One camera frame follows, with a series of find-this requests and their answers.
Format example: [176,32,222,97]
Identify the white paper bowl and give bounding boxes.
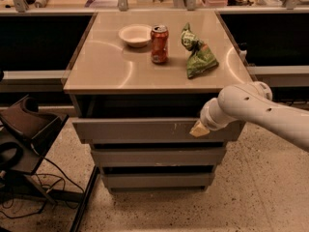
[119,24,152,48]

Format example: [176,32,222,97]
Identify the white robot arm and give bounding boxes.
[190,81,309,152]

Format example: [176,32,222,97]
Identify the green chip bag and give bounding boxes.
[181,23,219,79]

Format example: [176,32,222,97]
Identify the grey drawer cabinet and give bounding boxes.
[64,10,250,178]

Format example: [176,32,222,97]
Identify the grey bottom drawer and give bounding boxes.
[102,173,214,189]

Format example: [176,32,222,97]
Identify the orange soda can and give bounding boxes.
[151,25,169,64]

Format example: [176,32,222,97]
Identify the dark robot base tray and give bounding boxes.
[0,96,69,175]

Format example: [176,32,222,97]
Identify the grey top drawer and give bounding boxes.
[72,118,244,144]

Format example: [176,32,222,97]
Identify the black floor cables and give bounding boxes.
[0,155,85,219]

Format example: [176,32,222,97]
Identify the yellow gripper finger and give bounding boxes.
[189,120,210,137]

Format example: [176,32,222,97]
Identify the grey middle drawer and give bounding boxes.
[92,147,226,167]

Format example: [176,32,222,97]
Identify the black frame bar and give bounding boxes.
[70,166,99,232]

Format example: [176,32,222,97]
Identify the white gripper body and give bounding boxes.
[200,98,235,131]

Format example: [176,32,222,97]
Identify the grey drawer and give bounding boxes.
[72,118,244,144]
[92,147,226,167]
[102,173,214,189]

